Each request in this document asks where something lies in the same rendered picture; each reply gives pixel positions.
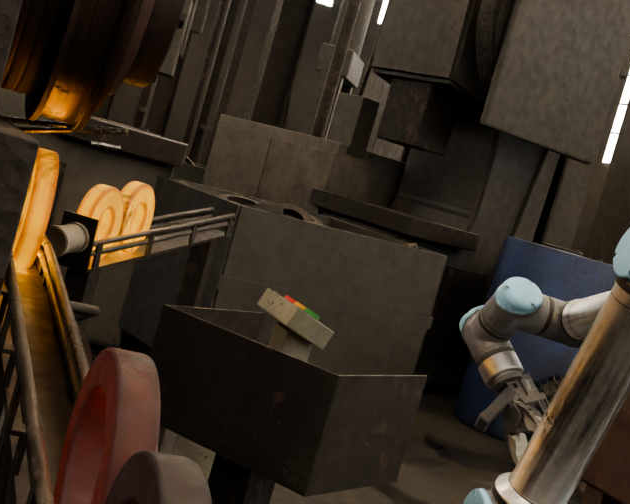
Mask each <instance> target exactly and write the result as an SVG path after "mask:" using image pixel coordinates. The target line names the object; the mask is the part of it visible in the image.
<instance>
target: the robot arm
mask: <svg viewBox="0 0 630 504"><path fill-rule="evenodd" d="M615 254H616V256H615V257H614V258H613V269H614V271H615V273H616V275H617V277H616V279H615V284H614V286H613V288H612V290H611V291H607V292H604V293H600V294H597V295H593V296H590V297H586V298H583V299H575V300H571V301H568V302H565V301H562V300H558V299H555V298H552V297H549V296H547V295H544V294H542V293H541V291H540V289H539V288H538V287H537V286H536V285H535V284H534V283H532V282H531V281H530V280H528V279H526V278H522V277H512V278H509V279H507V280H506V281H505V282H504V283H503V284H501V285H500V286H499V287H498V288H497V289H496V291H495V293H494V294H493V296H492V297H491V298H490V299H489V300H488V302H487V303H486V304H485V305H481V306H477V307H475V308H473V309H471V310H470V311H469V312H468V313H467V314H465V315H464V316H463V317H462V318H461V320H460V323H459V329H460V331H461V335H462V338H463V340H464V341H465V343H466V345H467V347H468V349H469V351H470V353H471V355H472V357H473V360H474V362H475V364H476V366H477V368H478V370H479V372H480V375H481V377H482V379H483V381H484V383H485V385H486V387H488V388H492V390H493V392H494V393H500V394H499V396H498V397H497V398H496V399H495V400H494V401H493V402H492V403H491V404H490V405H489V406H488V407H487V408H486V410H485V411H482V412H480V413H479V414H478V416H477V421H476V423H475V424H474V427H475V428H476V429H477V430H478V431H480V432H481V433H483V432H484V431H485V430H486V429H487V428H490V427H491V426H492V425H493V424H494V421H495V419H496V418H497V417H498V416H499V415H500V414H501V412H502V415H503V416H502V418H503V423H504V434H505V439H506V442H507V446H508V449H509V452H510V454H511V455H512V458H513V461H514V463H515V465H516V467H515V469H514V470H513V472H507V473H503V474H501V475H499V476H498V477H497V479H496V481H495V483H494V484H493V486H492V488H491V490H486V489H484V488H476V489H473V490H472V491H471V492H470V493H469V494H468V495H467V497H466V498H465V500H464V502H463V504H567V502H568V500H569V499H570V497H571V495H572V493H573V492H574V490H575V488H576V486H577V485H578V483H579V481H580V479H581V478H582V476H583V474H584V472H585V471H586V469H587V467H588V465H589V464H590V462H591V460H592V458H593V457H594V455H595V453H596V451H597V450H598V448H599V446H600V444H601V443H602V441H603V439H604V437H605V436H606V434H607V432H608V430H609V429H610V427H611V425H612V423H613V422H614V420H615V418H616V416H617V415H618V413H619V411H620V409H621V408H622V406H623V404H624V402H625V401H626V399H627V397H628V395H629V394H630V228H629V229H628V230H627V231H626V233H625V234H624V235H623V237H622V238H621V240H620V241H619V243H618V245H617V248H616V250H615ZM518 330H521V331H524V332H527V333H530V334H533V335H536V336H540V337H543V338H546V339H549V340H552V341H555V342H558V343H561V344H564V345H566V346H568V347H571V348H578V349H579V351H578V352H577V354H576V356H575V358H574V360H573V362H572V364H571V365H570V367H569V369H568V371H567V373H566V375H565V376H564V378H563V380H562V382H561V384H560V386H559V387H558V389H557V391H556V393H555V395H554V397H553V399H552V400H551V402H550V404H549V402H548V400H547V398H546V396H545V394H544V392H543V393H539V392H538V390H537V388H536V386H535V384H534V382H533V380H532V378H531V376H530V374H529V373H527V374H522V373H523V371H524V370H523V367H522V365H521V363H520V361H519V359H518V357H517V355H516V353H515V351H514V349H513V347H512V345H511V343H510V341H509V340H510V339H511V337H512V336H513V335H514V334H515V333H516V332H517V331H518ZM543 399H545V401H546V403H547V405H548V408H547V407H546V405H545V402H544V401H543ZM525 431H526V432H527V433H530V432H534V434H533V435H532V437H531V439H530V441H529V443H528V442H527V438H526V435H525V434H524V433H520V432H525Z"/></svg>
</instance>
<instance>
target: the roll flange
mask: <svg viewBox="0 0 630 504"><path fill-rule="evenodd" d="M82 1H83V0H23V3H22V6H21V10H20V14H19V18H18V22H17V26H16V30H15V33H14V37H13V41H12V45H11V49H10V53H9V57H8V61H7V64H6V68H5V72H4V76H3V80H2V84H1V88H4V89H7V90H13V91H15V92H18V93H21V94H25V93H26V97H25V116H26V118H27V119H28V120H32V121H34V120H36V119H37V118H38V117H39V116H40V114H41V113H42V111H43V109H44V107H45V105H46V103H47V101H48V99H49V96H50V94H51V92H52V89H53V87H54V84H55V82H56V79H57V77H58V74H59V71H60V69H61V66H62V63H63V60H64V57H65V55H66V52H67V49H68V46H69V43H70V40H71V37H72V34H73V30H74V27H75V24H76V21H77V18H78V14H79V11H80V8H81V4H82Z"/></svg>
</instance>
